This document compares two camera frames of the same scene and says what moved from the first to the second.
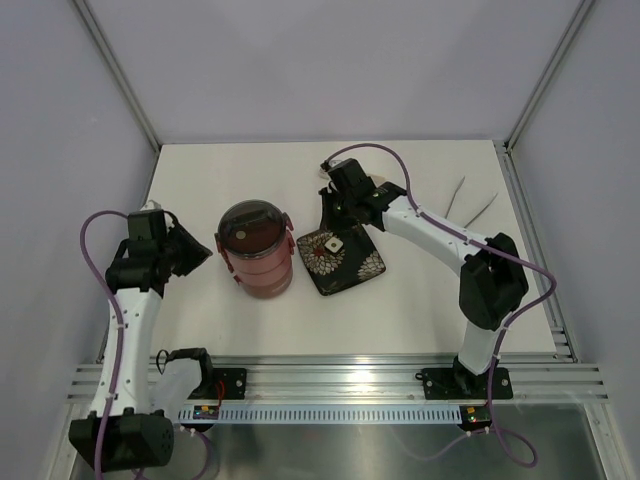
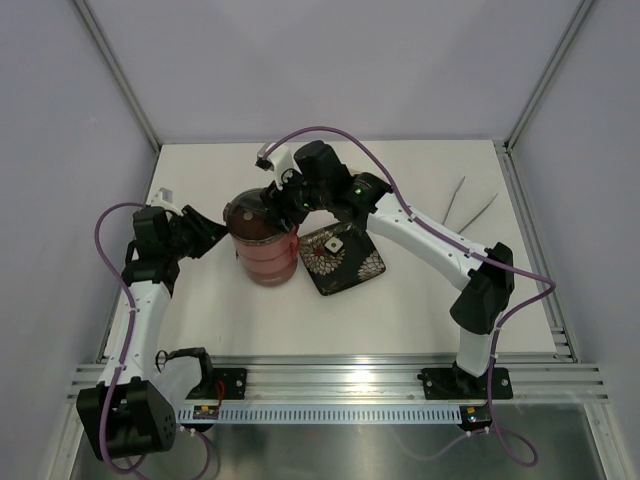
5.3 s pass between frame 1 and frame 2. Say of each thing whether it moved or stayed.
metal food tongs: stayed
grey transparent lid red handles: moved
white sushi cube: stayed
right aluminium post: stayed
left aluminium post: stayed
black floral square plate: stayed
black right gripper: moved
